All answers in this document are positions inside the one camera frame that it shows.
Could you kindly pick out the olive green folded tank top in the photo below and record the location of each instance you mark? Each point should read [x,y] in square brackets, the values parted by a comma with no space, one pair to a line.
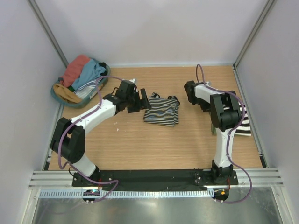
[213,129]

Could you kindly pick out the thin striped black tank top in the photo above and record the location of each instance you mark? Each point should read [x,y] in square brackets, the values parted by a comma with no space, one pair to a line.
[164,111]

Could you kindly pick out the wide striped folded tank top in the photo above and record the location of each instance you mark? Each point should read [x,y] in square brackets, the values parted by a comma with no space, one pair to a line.
[244,129]

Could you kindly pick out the white striped garment in basket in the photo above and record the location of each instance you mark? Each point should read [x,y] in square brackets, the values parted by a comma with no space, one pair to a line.
[83,91]

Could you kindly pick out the light blue garment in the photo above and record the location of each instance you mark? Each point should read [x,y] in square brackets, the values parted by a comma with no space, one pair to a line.
[90,74]

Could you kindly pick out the aluminium frame rail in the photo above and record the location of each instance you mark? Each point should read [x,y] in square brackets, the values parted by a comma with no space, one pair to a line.
[54,179]

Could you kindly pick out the teal laundry basket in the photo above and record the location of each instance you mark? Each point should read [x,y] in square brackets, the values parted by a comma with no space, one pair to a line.
[84,102]

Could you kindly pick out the coral red garment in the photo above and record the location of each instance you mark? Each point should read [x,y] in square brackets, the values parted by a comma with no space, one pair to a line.
[73,70]

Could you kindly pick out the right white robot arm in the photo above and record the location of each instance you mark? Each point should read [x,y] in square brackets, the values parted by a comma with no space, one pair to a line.
[225,113]

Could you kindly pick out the slotted white cable duct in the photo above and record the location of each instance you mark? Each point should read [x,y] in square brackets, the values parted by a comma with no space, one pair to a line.
[92,193]

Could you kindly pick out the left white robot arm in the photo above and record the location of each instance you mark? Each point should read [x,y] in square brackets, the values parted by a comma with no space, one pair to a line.
[68,140]

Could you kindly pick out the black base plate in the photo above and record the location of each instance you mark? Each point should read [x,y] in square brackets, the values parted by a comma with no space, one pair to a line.
[162,179]

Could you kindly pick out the mustard brown garment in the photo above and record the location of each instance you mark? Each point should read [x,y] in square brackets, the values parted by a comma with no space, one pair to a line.
[65,94]

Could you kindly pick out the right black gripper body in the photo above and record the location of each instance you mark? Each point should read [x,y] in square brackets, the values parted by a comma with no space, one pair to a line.
[205,106]

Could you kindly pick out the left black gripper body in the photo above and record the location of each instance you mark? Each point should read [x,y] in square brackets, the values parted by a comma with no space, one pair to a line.
[134,103]

